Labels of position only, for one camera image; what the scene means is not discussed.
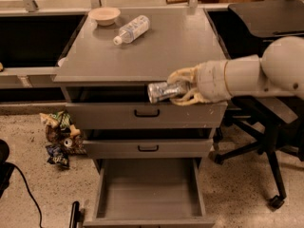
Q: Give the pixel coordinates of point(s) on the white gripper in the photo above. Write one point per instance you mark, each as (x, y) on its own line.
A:
(211, 81)

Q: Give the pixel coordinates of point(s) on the silver redbull can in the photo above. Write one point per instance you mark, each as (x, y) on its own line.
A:
(158, 92)

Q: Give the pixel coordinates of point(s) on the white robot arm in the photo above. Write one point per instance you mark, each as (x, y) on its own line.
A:
(278, 72)

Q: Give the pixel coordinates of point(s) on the grey middle drawer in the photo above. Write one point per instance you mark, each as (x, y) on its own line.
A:
(140, 149)

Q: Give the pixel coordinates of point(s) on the grey drawer cabinet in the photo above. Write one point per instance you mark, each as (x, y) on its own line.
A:
(98, 71)

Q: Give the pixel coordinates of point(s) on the grey top drawer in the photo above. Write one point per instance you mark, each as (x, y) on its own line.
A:
(145, 115)

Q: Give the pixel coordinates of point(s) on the grey open bottom drawer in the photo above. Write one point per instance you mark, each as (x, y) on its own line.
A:
(149, 193)

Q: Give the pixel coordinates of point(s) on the black bar at bottom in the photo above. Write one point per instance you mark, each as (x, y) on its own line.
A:
(75, 215)

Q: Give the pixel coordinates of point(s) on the clear plastic water bottle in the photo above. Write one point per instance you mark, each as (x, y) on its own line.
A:
(132, 30)

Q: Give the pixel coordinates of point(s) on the black office chair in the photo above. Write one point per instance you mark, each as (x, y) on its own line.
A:
(276, 123)

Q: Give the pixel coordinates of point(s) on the wooden stick in background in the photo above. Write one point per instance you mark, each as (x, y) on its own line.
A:
(175, 1)

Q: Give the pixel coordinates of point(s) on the beige bowl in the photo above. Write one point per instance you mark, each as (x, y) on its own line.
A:
(104, 16)

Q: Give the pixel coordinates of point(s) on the green chip bag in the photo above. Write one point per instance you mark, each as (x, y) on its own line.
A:
(59, 119)

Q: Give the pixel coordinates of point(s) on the brown snack bag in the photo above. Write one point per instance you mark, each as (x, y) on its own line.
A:
(57, 135)

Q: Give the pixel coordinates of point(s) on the blue snack bag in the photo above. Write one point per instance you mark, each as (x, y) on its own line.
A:
(56, 155)

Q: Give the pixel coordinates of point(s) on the black device at left edge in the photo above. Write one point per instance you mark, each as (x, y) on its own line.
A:
(6, 168)

